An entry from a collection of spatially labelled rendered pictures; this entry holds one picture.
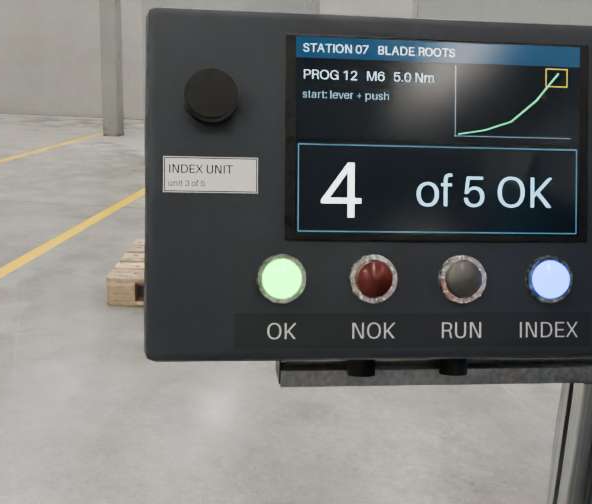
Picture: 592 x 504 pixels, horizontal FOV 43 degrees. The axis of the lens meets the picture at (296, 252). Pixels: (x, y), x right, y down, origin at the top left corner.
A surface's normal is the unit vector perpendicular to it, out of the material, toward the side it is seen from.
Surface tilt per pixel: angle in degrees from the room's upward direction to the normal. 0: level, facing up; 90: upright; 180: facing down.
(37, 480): 0
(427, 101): 75
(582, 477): 90
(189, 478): 0
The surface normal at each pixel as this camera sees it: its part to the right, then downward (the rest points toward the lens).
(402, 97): 0.11, 0.00
